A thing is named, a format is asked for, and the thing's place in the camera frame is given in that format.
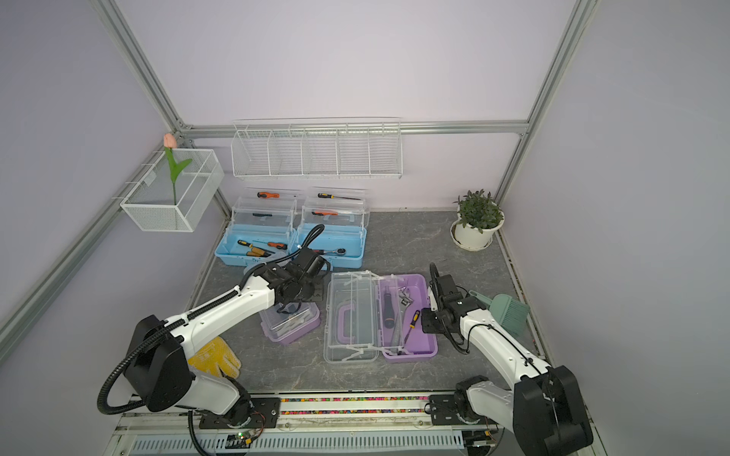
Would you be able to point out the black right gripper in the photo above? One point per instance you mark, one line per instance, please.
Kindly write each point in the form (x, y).
(425, 324)

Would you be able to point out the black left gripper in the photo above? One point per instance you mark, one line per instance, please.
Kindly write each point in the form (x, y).
(318, 281)

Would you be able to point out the purple toolbox with ratchet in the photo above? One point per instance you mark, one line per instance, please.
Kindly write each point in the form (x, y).
(290, 323)

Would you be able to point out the purple toolbox with wrench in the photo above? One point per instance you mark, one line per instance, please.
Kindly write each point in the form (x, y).
(354, 332)

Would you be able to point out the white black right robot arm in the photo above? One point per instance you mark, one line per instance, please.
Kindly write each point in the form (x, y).
(543, 407)

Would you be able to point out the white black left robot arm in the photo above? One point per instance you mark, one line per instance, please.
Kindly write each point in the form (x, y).
(156, 373)

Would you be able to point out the small yellow black screwdriver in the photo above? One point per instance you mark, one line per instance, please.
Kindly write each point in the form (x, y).
(411, 327)

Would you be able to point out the silver adjustable wrench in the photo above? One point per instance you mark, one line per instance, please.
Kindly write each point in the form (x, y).
(405, 297)

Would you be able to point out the left light blue toolbox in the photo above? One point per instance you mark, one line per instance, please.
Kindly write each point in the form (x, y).
(242, 225)

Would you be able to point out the light blue toolbox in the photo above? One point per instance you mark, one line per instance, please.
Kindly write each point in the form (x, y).
(348, 230)
(242, 225)

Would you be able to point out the green dustpan brush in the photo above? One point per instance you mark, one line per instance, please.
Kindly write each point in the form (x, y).
(511, 314)

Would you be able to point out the middle light blue toolbox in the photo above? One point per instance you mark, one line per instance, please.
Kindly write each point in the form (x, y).
(348, 230)

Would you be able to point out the yellow black screwdriver in lid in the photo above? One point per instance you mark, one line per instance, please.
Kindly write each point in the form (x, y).
(329, 196)

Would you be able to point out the white potted green plant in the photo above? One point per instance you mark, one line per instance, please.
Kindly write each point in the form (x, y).
(479, 218)

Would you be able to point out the yellow work glove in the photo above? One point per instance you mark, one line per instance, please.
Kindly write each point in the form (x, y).
(216, 358)

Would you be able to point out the pink artificial tulip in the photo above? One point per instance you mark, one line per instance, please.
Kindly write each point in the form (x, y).
(175, 167)

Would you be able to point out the yellow handled screwdriver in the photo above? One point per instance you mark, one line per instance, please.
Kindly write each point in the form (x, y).
(255, 251)

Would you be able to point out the white wire wall shelf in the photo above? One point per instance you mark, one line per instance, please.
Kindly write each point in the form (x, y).
(328, 148)

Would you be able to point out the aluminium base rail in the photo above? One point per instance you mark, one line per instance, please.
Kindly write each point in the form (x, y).
(381, 423)

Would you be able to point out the white mesh wall basket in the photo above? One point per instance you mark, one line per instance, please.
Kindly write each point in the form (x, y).
(150, 205)

